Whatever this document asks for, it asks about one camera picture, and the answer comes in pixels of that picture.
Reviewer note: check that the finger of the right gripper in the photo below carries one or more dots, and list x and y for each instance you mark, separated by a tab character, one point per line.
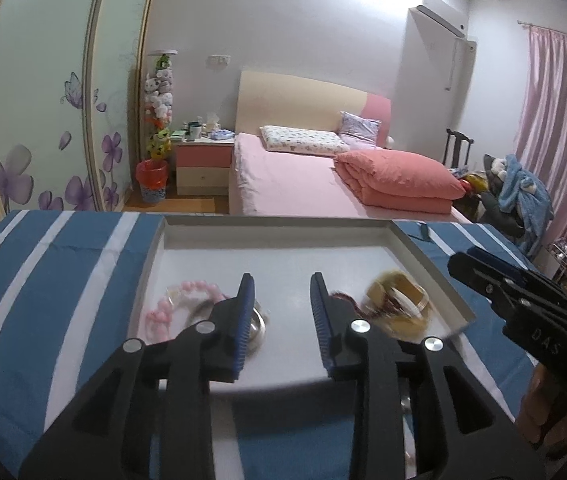
490	264
483	279

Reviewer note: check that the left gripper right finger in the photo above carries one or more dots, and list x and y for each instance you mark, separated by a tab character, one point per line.
460	431

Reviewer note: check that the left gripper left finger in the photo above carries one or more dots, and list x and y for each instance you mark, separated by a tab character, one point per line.
145	414

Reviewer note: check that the yellow wristwatch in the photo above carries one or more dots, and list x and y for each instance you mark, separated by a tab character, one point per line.
376	306

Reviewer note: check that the thick silver cuff bangle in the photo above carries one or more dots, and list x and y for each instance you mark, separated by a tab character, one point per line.
258	323

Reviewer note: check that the thin silver bangle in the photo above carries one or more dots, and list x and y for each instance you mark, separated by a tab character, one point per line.
408	318

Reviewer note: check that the right hand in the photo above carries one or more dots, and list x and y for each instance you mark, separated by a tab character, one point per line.
537	405

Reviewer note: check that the dark wooden chair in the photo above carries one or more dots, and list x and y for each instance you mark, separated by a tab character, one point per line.
457	149

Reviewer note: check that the grey cardboard tray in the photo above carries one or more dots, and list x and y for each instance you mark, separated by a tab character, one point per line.
282	254

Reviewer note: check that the folded salmon duvet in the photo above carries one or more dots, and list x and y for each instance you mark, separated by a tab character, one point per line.
399	180

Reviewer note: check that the pink curtain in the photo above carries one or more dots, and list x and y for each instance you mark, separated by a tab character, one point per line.
541	142

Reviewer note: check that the blue white striped tablecloth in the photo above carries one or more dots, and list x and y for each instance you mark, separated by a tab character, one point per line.
69	282

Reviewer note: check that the purple floral pillow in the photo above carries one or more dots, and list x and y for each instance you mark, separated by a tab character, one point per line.
357	132

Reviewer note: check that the white patterned pillow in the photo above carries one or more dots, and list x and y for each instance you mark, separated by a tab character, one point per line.
302	141

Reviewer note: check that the white air conditioner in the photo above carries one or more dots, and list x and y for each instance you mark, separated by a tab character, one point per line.
436	25

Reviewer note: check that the bed with pink sheet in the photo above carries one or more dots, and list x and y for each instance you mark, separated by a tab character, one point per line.
264	183

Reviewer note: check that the beige pink headboard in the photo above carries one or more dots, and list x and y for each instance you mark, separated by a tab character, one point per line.
285	100

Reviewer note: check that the red waste bin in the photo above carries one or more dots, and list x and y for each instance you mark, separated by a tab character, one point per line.
152	176

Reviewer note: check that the pink nightstand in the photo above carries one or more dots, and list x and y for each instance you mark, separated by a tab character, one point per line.
202	167

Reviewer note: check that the white mug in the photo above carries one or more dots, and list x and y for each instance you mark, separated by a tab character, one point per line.
194	130

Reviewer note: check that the plush toy tower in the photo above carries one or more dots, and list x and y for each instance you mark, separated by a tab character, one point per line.
159	103

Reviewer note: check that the sliding wardrobe with purple flowers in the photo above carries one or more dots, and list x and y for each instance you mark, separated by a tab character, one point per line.
69	102

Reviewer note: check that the wall socket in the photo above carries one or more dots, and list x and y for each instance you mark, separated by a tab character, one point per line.
218	60

